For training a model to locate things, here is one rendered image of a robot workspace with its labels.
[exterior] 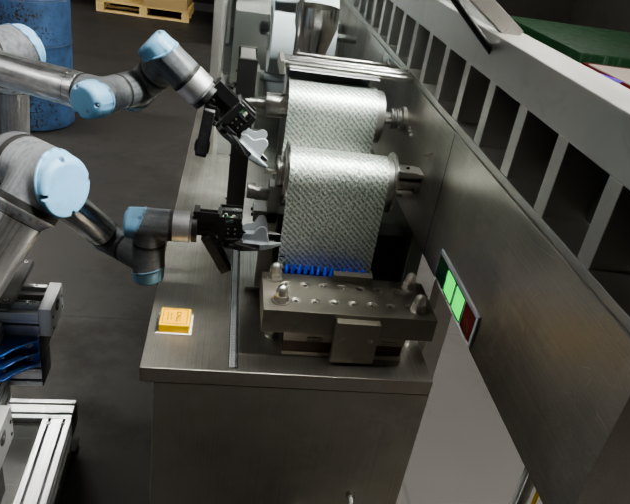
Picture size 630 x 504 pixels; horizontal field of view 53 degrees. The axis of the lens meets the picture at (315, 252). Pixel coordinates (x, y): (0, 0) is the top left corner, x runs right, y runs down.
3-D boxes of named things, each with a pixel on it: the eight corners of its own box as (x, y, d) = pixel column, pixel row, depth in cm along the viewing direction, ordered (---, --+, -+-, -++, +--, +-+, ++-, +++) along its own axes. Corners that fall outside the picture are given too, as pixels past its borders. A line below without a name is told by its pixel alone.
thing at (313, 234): (276, 267, 157) (285, 199, 149) (368, 274, 161) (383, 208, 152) (276, 268, 157) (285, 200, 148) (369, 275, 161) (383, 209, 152)
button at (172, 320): (161, 315, 153) (161, 306, 152) (191, 317, 154) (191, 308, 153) (158, 332, 147) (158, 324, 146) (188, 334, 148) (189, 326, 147)
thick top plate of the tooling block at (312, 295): (259, 292, 156) (262, 271, 153) (416, 303, 162) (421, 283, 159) (260, 331, 142) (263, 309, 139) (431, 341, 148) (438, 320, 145)
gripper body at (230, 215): (244, 219, 146) (191, 215, 144) (241, 252, 150) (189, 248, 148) (245, 205, 153) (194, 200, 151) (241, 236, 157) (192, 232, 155)
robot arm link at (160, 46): (142, 44, 137) (166, 20, 132) (180, 81, 142) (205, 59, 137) (128, 61, 131) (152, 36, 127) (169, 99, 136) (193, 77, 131)
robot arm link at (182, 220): (171, 247, 148) (174, 230, 155) (191, 248, 149) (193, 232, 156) (172, 218, 144) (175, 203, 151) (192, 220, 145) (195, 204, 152)
